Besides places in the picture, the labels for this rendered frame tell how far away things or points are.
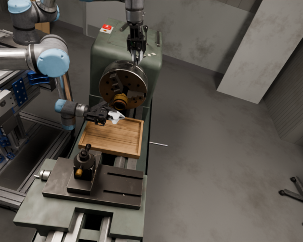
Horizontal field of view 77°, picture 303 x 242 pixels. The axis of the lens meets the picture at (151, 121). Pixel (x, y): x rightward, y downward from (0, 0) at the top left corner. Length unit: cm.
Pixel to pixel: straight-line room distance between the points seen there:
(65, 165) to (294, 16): 380
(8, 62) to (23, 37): 56
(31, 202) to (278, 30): 388
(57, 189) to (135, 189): 34
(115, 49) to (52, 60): 57
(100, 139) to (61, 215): 47
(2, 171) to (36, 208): 102
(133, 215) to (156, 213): 105
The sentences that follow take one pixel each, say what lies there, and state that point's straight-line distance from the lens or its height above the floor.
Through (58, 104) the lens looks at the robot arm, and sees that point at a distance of 109.
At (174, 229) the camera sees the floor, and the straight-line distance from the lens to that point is 203.
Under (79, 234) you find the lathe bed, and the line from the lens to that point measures 103.
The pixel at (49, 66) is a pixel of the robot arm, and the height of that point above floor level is 137.
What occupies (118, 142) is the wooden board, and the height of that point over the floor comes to 89.
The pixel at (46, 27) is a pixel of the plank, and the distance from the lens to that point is 450.
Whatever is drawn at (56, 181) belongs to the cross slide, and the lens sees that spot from 98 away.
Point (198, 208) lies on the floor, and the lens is 220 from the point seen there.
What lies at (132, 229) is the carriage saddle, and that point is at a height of 93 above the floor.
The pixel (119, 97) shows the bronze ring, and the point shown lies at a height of 112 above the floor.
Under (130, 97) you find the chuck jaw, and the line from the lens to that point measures 119.
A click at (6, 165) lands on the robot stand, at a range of 199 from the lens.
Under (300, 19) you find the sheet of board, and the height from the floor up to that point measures 146.
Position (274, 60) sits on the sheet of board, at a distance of 408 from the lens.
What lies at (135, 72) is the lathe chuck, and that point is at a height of 123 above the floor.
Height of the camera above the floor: 184
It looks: 43 degrees down
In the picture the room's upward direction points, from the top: 19 degrees clockwise
